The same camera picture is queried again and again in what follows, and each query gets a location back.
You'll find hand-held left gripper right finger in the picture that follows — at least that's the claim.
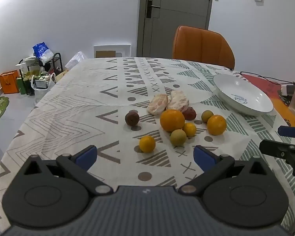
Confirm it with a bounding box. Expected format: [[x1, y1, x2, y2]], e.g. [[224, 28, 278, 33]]
[[179, 145, 271, 197]]

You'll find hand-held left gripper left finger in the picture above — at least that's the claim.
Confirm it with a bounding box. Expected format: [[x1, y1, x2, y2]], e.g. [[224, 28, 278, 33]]
[[22, 146, 113, 196]]

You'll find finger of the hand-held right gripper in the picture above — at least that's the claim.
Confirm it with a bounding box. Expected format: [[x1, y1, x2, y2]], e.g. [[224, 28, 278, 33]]
[[259, 140, 295, 158], [278, 125, 295, 138]]

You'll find small orange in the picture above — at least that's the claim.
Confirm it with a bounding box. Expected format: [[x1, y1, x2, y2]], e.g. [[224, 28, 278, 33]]
[[139, 135, 156, 153], [182, 122, 197, 137]]

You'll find small green citrus fruit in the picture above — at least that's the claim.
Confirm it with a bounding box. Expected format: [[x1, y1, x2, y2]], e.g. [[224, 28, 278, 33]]
[[201, 110, 214, 123], [170, 129, 187, 147]]

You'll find medium orange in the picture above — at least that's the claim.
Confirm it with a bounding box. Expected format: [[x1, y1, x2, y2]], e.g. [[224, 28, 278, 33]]
[[207, 114, 227, 136]]

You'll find dark red passion fruit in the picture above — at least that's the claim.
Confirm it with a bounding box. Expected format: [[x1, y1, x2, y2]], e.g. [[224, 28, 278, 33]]
[[182, 106, 197, 121], [125, 111, 140, 127]]

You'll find large orange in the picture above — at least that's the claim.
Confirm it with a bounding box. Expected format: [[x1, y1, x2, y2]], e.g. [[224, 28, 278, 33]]
[[160, 109, 186, 132]]

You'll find white plate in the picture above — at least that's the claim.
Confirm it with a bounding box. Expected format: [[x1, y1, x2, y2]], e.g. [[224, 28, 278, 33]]
[[213, 74, 274, 116]]

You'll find white charger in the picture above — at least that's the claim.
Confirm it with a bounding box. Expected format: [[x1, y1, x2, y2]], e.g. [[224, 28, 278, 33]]
[[280, 84, 295, 96]]

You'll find patterned tablecloth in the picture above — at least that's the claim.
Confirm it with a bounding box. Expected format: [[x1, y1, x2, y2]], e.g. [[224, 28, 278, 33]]
[[0, 57, 295, 233]]

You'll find red mat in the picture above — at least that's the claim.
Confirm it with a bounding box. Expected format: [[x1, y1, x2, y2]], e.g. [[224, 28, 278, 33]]
[[241, 74, 295, 128]]

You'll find peeled citrus piece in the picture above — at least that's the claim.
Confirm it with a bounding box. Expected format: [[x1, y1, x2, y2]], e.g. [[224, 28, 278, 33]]
[[166, 90, 190, 111], [147, 94, 169, 115]]

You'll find white plastic bag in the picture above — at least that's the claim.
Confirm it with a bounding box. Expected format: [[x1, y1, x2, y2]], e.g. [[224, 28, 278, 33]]
[[31, 72, 56, 104]]

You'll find green box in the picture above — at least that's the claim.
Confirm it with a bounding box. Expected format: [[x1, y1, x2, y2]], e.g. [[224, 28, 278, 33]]
[[16, 76, 32, 95]]

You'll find clear plastic bag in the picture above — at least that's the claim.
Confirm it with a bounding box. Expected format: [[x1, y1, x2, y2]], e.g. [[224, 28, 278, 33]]
[[65, 51, 85, 70]]

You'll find black metal rack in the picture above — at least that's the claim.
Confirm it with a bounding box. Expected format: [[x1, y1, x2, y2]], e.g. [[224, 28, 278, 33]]
[[18, 52, 64, 79]]

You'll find orange box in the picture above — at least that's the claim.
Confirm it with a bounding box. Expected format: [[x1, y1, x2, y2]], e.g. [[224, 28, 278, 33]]
[[0, 70, 20, 94]]

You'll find orange chair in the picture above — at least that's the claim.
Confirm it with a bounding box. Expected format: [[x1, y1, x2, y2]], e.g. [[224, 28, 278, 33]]
[[172, 25, 236, 70]]

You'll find blue plastic bag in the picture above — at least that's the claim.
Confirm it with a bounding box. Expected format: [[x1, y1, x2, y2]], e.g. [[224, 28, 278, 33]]
[[32, 42, 54, 63]]

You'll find grey door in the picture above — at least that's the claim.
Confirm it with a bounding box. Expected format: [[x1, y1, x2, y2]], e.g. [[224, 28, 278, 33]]
[[137, 0, 215, 58]]

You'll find black cable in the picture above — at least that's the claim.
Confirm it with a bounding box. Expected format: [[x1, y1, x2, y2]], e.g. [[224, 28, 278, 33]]
[[240, 71, 295, 84]]

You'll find white picture frame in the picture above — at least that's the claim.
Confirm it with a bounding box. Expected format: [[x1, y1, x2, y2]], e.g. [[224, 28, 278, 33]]
[[93, 44, 131, 58]]

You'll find black door handle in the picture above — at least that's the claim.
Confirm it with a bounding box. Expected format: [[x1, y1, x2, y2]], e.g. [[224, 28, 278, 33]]
[[147, 0, 161, 18]]

